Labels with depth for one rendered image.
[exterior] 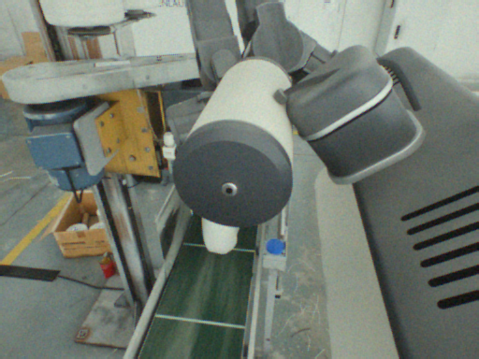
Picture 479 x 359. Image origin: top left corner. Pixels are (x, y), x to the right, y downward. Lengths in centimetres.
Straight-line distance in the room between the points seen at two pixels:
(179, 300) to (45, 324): 88
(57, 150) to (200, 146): 73
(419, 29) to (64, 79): 415
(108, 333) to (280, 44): 176
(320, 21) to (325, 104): 342
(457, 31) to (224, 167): 527
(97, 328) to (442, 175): 192
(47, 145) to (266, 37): 60
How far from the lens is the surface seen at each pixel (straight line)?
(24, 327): 222
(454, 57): 549
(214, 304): 151
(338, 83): 21
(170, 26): 383
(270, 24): 48
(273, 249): 107
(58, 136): 87
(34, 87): 88
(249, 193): 18
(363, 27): 503
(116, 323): 200
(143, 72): 90
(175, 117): 46
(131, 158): 111
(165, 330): 148
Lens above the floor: 164
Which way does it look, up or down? 35 degrees down
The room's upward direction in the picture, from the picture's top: straight up
